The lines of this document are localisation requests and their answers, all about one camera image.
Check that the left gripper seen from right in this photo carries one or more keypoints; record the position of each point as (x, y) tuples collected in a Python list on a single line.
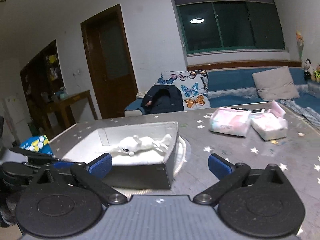
[(17, 163)]

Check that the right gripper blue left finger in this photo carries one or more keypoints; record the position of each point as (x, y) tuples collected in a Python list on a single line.
[(99, 167)]

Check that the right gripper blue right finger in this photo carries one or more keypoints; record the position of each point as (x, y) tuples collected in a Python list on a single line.
[(220, 167)]

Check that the white plush rabbit toy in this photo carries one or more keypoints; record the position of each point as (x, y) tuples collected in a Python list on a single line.
[(135, 144)]

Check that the blue yellow tissue box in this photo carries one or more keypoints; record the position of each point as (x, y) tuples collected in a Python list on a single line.
[(39, 144)]

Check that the white grey storage box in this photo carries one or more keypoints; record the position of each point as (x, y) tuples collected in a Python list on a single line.
[(146, 170)]

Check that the pink wet wipes pack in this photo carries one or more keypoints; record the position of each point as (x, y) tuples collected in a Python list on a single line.
[(230, 121)]

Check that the open pink wipes pack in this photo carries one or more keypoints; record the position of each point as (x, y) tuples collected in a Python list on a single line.
[(270, 124)]

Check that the dark wooden side table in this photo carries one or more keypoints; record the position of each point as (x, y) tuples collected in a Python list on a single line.
[(62, 105)]

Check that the grey star pattern tablecloth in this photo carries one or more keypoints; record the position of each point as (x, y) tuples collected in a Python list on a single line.
[(297, 154)]

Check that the blue sofa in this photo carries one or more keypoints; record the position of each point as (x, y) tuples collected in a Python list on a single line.
[(236, 87)]

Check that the butterfly print pillow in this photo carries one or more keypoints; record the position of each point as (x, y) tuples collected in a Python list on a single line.
[(193, 86)]

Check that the dark blue backpack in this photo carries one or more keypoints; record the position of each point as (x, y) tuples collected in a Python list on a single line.
[(162, 99)]

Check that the grey beige cushion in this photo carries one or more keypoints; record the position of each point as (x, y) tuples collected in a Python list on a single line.
[(275, 84)]

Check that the brown wooden door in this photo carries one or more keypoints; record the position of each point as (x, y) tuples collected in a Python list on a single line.
[(109, 62)]

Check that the panda plush toy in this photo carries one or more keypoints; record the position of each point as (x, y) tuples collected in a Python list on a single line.
[(306, 65)]

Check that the yellow green plush toys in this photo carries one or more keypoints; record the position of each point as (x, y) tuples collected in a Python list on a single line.
[(316, 75)]

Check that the green framed window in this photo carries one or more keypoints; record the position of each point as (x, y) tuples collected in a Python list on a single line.
[(218, 26)]

